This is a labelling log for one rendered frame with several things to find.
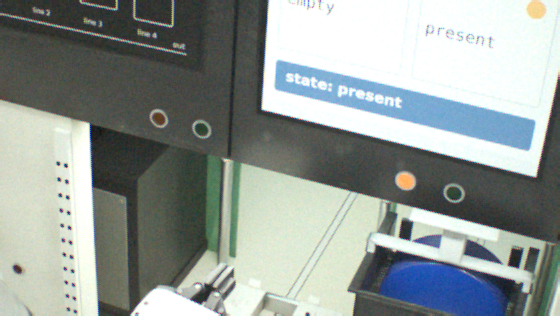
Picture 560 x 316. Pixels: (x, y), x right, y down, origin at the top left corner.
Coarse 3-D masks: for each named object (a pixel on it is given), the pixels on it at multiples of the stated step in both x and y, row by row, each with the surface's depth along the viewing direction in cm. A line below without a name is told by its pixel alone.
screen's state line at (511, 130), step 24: (288, 72) 99; (312, 72) 98; (312, 96) 100; (336, 96) 99; (360, 96) 98; (384, 96) 97; (408, 96) 96; (432, 96) 95; (408, 120) 97; (432, 120) 96; (456, 120) 95; (480, 120) 94; (504, 120) 93; (528, 120) 92; (504, 144) 94; (528, 144) 93
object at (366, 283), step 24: (432, 216) 133; (384, 240) 141; (408, 240) 152; (456, 240) 135; (360, 264) 140; (384, 264) 149; (456, 264) 138; (480, 264) 137; (528, 264) 142; (360, 288) 135; (528, 288) 136; (360, 312) 136; (384, 312) 135; (408, 312) 133; (432, 312) 132
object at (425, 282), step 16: (400, 272) 143; (416, 272) 142; (432, 272) 141; (448, 272) 140; (464, 272) 139; (384, 288) 146; (400, 288) 145; (416, 288) 144; (432, 288) 143; (448, 288) 142; (464, 288) 141; (480, 288) 140; (416, 304) 145; (432, 304) 144; (448, 304) 143; (464, 304) 142; (480, 304) 141; (496, 304) 140
